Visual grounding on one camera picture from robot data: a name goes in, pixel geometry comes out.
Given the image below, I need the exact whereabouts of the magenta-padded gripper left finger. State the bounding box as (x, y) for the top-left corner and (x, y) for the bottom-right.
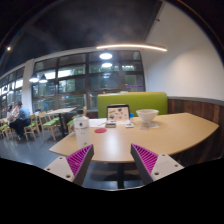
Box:
(43, 143), (95, 187)

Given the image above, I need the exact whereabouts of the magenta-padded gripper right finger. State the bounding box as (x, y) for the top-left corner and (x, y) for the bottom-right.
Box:
(130, 143), (185, 186)

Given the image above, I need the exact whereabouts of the clear plastic water bottle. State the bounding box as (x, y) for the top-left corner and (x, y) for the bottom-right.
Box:
(72, 109), (92, 150)

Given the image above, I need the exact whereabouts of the flat round red coaster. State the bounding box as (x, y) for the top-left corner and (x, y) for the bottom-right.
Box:
(94, 127), (108, 135)

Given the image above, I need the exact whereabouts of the white paper sheet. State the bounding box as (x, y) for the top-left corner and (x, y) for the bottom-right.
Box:
(88, 119), (108, 128)

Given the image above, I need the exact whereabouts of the white bowl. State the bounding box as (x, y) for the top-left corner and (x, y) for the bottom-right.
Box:
(135, 108), (160, 124)

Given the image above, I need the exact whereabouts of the wooden dining table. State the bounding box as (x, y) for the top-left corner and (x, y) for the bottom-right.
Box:
(46, 106), (78, 138)

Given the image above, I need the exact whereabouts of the group of wooden chairs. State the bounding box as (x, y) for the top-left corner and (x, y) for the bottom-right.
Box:
(0, 106), (88, 142)

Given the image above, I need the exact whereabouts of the laptop with stickers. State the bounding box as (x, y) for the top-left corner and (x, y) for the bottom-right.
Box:
(106, 104), (131, 125)

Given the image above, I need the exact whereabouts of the green upholstered bench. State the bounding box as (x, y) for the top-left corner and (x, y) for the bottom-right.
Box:
(96, 91), (169, 119)

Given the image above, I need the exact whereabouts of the person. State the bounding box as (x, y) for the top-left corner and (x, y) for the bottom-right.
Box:
(6, 101), (32, 141)

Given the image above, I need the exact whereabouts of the group of pendant ceiling lights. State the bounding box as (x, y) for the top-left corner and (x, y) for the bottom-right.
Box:
(28, 49), (114, 84)

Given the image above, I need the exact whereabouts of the curved linear ceiling light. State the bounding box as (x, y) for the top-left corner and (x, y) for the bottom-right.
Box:
(95, 43), (168, 53)

